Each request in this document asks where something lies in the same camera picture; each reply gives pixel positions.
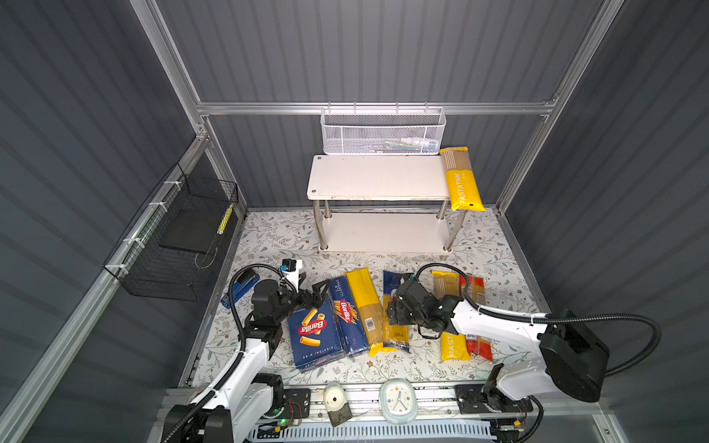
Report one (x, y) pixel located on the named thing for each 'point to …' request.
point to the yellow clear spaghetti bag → (370, 309)
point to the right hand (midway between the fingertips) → (399, 312)
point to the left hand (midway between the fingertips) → (316, 278)
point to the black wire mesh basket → (166, 252)
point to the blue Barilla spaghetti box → (347, 312)
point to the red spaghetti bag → (477, 346)
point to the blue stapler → (239, 289)
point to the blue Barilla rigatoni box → (315, 335)
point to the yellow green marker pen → (224, 220)
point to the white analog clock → (399, 401)
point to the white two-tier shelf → (381, 177)
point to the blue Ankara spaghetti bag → (394, 336)
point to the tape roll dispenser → (336, 402)
